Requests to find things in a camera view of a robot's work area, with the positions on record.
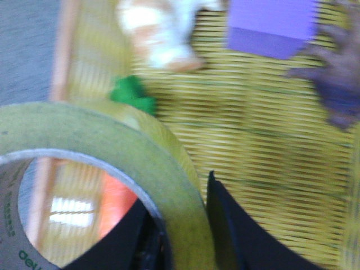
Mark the green toy leaf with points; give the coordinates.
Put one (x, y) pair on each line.
(130, 90)

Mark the orange toy carrot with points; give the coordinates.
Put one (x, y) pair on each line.
(116, 201)

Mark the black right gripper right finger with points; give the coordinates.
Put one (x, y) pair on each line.
(241, 243)

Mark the brown toy animal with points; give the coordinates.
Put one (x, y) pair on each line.
(337, 81)

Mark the purple foam block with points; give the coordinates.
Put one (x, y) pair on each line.
(270, 28)

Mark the yellowish clear tape roll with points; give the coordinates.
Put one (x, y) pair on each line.
(58, 130)

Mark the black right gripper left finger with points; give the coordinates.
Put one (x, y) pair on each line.
(136, 242)

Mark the yellow woven basket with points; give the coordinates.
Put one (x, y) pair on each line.
(265, 136)

